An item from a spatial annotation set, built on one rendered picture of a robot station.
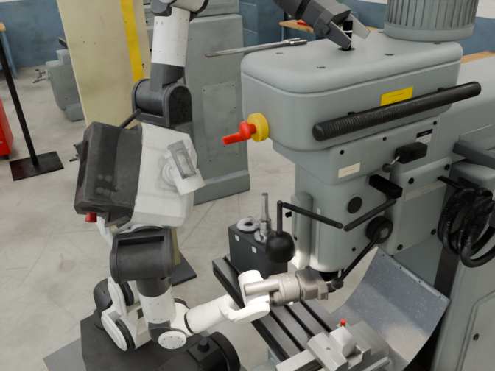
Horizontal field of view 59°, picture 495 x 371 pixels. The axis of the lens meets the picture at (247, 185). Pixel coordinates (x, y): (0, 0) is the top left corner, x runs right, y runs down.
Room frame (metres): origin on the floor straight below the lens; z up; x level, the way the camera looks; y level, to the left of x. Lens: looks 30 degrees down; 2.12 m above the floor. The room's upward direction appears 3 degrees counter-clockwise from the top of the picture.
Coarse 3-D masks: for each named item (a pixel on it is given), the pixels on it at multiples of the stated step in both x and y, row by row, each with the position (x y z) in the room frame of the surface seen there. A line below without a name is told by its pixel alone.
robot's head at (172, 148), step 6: (174, 144) 0.94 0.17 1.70; (180, 144) 0.94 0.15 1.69; (168, 150) 0.95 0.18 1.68; (174, 150) 0.93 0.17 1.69; (186, 150) 0.94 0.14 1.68; (174, 156) 0.92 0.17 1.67; (186, 156) 0.93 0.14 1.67; (180, 168) 0.91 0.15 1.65; (192, 168) 0.92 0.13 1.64; (180, 174) 0.90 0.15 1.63; (186, 174) 0.91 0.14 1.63; (192, 174) 0.91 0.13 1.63
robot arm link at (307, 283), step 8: (288, 272) 0.97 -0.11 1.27; (296, 272) 0.98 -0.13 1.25; (304, 272) 0.98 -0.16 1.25; (312, 272) 0.98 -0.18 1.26; (288, 280) 0.93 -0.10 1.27; (296, 280) 0.93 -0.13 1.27; (304, 280) 0.95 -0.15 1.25; (312, 280) 0.95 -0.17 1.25; (320, 280) 0.94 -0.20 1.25; (288, 288) 0.91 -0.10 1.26; (296, 288) 0.92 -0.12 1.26; (304, 288) 0.92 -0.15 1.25; (312, 288) 0.92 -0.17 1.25; (320, 288) 0.92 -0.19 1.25; (288, 296) 0.90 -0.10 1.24; (296, 296) 0.91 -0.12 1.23; (304, 296) 0.92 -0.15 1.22; (312, 296) 0.92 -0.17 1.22; (320, 296) 0.91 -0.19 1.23
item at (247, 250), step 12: (228, 228) 1.42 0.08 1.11; (240, 228) 1.40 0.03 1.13; (252, 228) 1.39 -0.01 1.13; (240, 240) 1.37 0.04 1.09; (252, 240) 1.33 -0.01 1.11; (264, 240) 1.31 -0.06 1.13; (240, 252) 1.37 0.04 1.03; (252, 252) 1.32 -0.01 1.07; (264, 252) 1.26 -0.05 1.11; (240, 264) 1.38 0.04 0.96; (252, 264) 1.32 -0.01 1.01; (264, 264) 1.26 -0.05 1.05; (276, 264) 1.30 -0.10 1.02; (264, 276) 1.26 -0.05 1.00
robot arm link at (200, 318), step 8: (176, 304) 0.95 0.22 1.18; (184, 304) 0.97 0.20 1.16; (208, 304) 0.93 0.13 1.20; (216, 304) 0.92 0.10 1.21; (176, 312) 0.93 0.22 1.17; (184, 312) 0.94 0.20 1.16; (192, 312) 0.92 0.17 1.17; (200, 312) 0.91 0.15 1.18; (208, 312) 0.91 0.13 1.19; (216, 312) 0.90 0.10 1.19; (176, 320) 0.90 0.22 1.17; (184, 320) 0.91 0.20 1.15; (192, 320) 0.90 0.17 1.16; (200, 320) 0.90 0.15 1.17; (208, 320) 0.89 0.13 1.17; (216, 320) 0.89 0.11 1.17; (224, 320) 0.90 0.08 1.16; (184, 328) 0.89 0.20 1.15; (192, 328) 0.89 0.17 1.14; (200, 328) 0.89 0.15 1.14
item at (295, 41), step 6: (282, 42) 1.04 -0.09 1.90; (288, 42) 1.04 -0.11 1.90; (294, 42) 1.03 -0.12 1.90; (300, 42) 1.03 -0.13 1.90; (306, 42) 1.04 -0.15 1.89; (240, 48) 1.00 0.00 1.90; (246, 48) 0.99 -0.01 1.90; (252, 48) 0.99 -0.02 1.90; (258, 48) 1.00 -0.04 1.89; (264, 48) 1.01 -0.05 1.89; (270, 48) 1.01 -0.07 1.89; (210, 54) 0.95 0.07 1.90; (216, 54) 0.95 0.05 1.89; (222, 54) 0.96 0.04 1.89
